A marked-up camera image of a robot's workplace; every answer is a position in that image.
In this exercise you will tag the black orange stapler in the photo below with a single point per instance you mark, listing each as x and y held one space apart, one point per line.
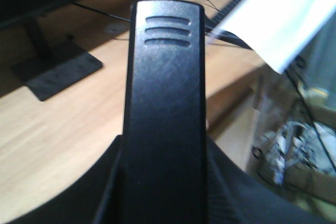
164 134

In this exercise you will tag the white paper sheet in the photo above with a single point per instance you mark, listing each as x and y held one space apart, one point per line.
277 30

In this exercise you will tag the wooden desk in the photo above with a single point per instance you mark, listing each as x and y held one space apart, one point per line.
46 146

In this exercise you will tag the black keyboard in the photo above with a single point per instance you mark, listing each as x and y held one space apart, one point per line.
211 23

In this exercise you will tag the black computer monitor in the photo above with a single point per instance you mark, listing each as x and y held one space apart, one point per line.
57 61

